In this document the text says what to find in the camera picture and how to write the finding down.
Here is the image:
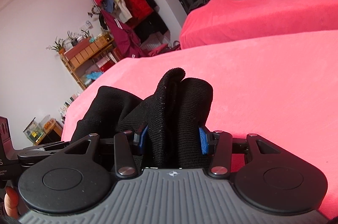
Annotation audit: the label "pink bed blanket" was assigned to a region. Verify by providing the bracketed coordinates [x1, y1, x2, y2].
[62, 30, 337, 218]

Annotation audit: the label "wooden shelf with plants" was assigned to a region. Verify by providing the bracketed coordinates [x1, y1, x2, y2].
[48, 32, 123, 90]

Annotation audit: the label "person's left hand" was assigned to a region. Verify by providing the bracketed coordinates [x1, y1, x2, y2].
[4, 186, 19, 219]

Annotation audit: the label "small glass fish tank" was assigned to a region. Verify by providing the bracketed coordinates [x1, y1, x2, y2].
[23, 118, 45, 145]

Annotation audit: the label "far pink bed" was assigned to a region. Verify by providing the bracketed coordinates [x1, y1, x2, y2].
[179, 0, 337, 49]

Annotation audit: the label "clothes rack with garments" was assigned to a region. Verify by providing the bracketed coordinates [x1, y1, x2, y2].
[88, 0, 180, 58]

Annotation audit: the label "black knit pants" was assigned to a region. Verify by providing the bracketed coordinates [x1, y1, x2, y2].
[71, 68, 213, 168]

